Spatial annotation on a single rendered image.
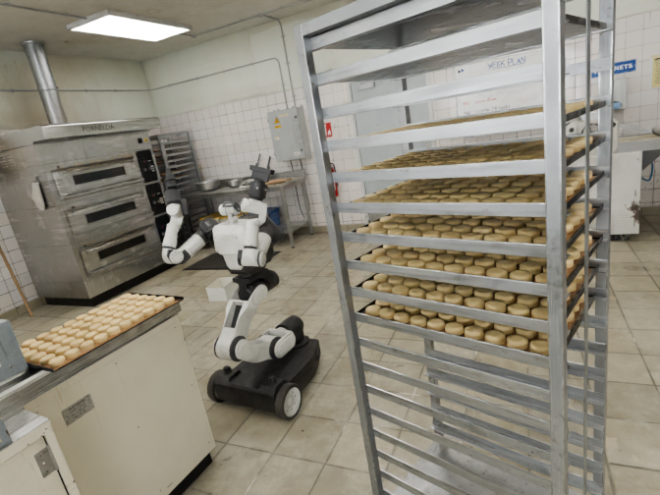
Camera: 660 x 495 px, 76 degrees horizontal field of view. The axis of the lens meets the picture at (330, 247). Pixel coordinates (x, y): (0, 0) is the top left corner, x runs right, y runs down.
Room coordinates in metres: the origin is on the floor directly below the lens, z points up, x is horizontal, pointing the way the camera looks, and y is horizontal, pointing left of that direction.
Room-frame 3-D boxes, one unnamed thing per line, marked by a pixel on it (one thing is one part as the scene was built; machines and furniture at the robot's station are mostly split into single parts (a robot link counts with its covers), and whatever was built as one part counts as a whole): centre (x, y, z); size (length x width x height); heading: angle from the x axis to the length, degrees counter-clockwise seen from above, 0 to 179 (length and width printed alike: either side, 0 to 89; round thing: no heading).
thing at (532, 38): (1.18, -0.40, 1.68); 0.60 x 0.40 x 0.02; 45
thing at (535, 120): (1.04, -0.26, 1.50); 0.64 x 0.03 x 0.03; 45
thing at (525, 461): (1.32, -0.54, 0.24); 0.64 x 0.03 x 0.03; 45
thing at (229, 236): (2.42, 0.48, 0.98); 0.34 x 0.30 x 0.36; 58
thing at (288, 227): (6.37, 1.18, 0.49); 1.90 x 0.72 x 0.98; 64
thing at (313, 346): (2.43, 0.47, 0.19); 0.64 x 0.52 x 0.33; 148
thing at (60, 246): (5.40, 2.79, 1.00); 1.56 x 1.20 x 2.01; 154
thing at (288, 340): (2.46, 0.46, 0.28); 0.21 x 0.20 x 0.13; 148
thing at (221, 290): (4.24, 1.19, 0.08); 0.30 x 0.22 x 0.16; 164
